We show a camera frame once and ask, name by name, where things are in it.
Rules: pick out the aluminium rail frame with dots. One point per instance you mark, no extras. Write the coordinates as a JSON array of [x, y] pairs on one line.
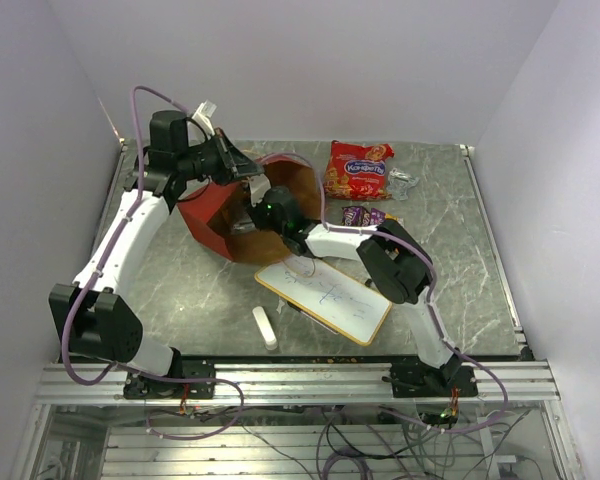
[[313, 420]]

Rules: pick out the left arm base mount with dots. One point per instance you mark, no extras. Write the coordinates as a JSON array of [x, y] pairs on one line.
[[187, 382]]

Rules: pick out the silver foil snack packet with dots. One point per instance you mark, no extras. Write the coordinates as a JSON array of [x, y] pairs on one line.
[[400, 184]]

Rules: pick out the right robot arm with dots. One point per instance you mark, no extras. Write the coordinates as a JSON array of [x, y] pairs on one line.
[[397, 265]]

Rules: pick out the red candy snack bag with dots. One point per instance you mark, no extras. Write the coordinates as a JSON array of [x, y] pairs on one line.
[[356, 172]]

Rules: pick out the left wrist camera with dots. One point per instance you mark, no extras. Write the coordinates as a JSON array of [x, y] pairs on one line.
[[202, 117]]

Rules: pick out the purple candy packet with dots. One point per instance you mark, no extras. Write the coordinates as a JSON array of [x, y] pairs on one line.
[[355, 216], [376, 216]]

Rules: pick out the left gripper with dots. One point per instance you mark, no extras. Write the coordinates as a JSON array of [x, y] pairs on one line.
[[233, 162]]

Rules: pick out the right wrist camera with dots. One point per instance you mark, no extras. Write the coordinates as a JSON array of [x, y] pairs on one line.
[[258, 186]]

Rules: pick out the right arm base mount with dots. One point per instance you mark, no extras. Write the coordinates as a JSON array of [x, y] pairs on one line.
[[409, 377]]

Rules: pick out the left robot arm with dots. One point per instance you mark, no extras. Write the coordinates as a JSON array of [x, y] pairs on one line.
[[91, 314]]

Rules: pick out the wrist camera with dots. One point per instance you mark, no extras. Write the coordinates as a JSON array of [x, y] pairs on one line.
[[258, 186], [202, 117]]

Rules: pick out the red paper bag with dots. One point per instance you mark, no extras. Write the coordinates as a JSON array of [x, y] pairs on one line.
[[217, 217]]

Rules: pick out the small whiteboard orange frame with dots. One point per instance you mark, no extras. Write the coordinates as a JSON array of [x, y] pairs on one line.
[[329, 296]]

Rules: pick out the white marker eraser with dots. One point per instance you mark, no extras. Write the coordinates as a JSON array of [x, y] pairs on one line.
[[265, 328]]

